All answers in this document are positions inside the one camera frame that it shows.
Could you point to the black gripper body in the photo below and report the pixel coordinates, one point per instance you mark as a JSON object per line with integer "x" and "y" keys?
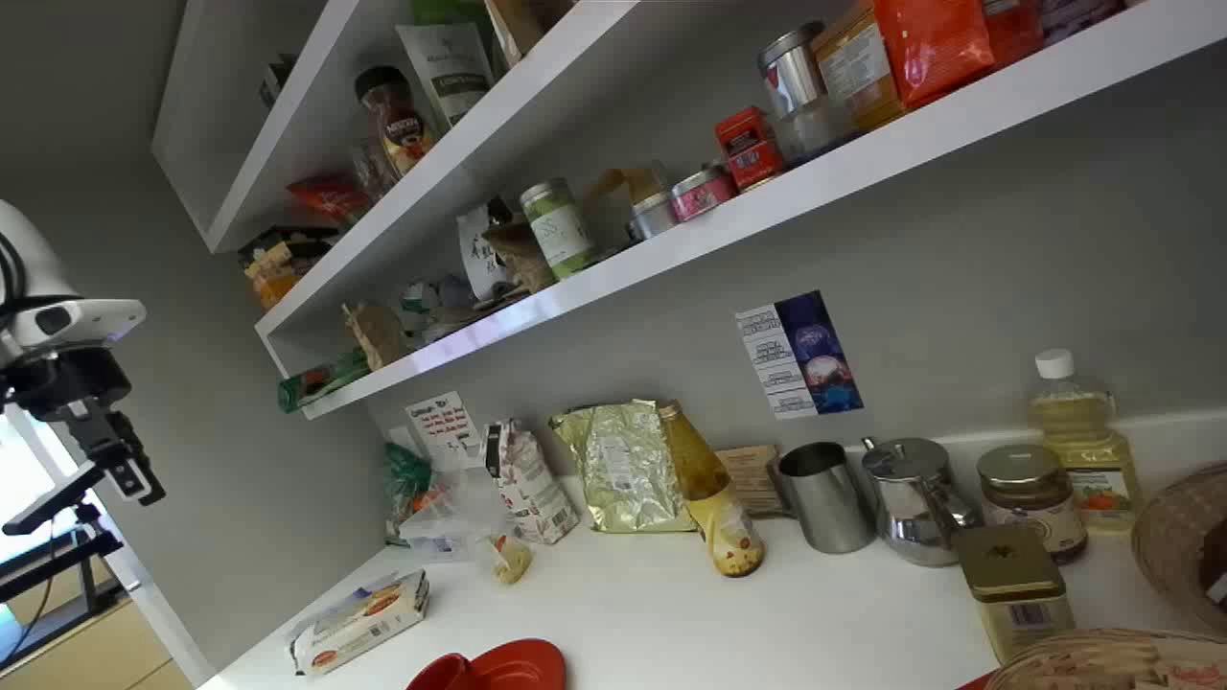
{"x": 83, "y": 393}

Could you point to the red cup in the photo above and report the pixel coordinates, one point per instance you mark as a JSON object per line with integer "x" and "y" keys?
{"x": 443, "y": 670}

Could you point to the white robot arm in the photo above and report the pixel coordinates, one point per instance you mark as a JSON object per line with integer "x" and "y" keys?
{"x": 38, "y": 306}

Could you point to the red plate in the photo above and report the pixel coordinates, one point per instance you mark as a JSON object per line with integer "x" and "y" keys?
{"x": 517, "y": 663}

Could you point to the steel cup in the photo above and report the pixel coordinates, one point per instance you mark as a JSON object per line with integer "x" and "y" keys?
{"x": 825, "y": 498}

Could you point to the red packet on shelf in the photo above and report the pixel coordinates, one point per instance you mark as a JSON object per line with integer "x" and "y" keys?
{"x": 331, "y": 195}

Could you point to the green plastic bag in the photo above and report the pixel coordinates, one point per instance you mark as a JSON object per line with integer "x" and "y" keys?
{"x": 402, "y": 481}

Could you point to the white red paper note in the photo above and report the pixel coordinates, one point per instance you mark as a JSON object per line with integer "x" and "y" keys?
{"x": 445, "y": 432}

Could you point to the white shelf unit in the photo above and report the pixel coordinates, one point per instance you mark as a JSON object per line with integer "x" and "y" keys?
{"x": 609, "y": 106}

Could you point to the white orange flat box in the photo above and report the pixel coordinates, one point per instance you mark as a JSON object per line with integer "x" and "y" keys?
{"x": 359, "y": 623}

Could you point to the dark lid jar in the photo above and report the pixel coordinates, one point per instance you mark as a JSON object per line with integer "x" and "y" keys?
{"x": 400, "y": 124}

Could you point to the white patterned carton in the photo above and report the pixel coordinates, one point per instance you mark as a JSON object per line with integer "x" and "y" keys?
{"x": 535, "y": 494}

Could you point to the small yellow figurine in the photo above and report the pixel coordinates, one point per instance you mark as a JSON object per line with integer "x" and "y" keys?
{"x": 511, "y": 555}

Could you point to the white green pouch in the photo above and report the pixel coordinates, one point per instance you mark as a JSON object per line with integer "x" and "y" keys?
{"x": 451, "y": 61}

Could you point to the green white canister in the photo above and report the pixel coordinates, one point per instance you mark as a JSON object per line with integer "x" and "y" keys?
{"x": 557, "y": 228}

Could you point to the gold foil bag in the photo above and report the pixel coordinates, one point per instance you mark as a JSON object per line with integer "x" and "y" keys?
{"x": 624, "y": 463}

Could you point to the pink round tin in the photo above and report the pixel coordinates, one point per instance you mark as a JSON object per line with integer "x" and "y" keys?
{"x": 698, "y": 194}

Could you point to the yellow snack bag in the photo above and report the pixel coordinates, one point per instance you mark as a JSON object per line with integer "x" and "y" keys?
{"x": 707, "y": 489}

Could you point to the brown cardboard packet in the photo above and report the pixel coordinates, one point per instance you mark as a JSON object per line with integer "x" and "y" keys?
{"x": 751, "y": 476}

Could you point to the red small box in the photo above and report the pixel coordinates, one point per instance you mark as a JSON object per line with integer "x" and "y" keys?
{"x": 750, "y": 145}

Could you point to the silver tin can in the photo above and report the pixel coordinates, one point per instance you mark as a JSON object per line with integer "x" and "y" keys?
{"x": 787, "y": 69}

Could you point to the steel milk jug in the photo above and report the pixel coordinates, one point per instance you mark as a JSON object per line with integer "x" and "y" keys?
{"x": 919, "y": 504}

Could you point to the orange snack bag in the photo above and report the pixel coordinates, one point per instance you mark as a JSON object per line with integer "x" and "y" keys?
{"x": 943, "y": 42}

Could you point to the glass jar gold lid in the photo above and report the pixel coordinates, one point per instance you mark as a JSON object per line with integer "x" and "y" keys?
{"x": 1027, "y": 483}

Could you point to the gold lid square jar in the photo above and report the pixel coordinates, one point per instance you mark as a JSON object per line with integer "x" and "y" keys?
{"x": 1017, "y": 587}

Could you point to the yellow oil bottle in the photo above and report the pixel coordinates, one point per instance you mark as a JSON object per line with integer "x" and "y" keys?
{"x": 1080, "y": 425}

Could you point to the woven tray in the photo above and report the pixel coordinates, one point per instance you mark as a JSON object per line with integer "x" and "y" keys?
{"x": 1112, "y": 660}

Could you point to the woven straw basket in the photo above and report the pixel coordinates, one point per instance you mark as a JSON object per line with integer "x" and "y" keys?
{"x": 1172, "y": 540}

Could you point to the black camera tripod stand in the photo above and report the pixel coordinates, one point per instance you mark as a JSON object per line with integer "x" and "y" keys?
{"x": 38, "y": 566}

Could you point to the blue white wall leaflet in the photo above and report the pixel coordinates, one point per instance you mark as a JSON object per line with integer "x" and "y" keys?
{"x": 797, "y": 359}

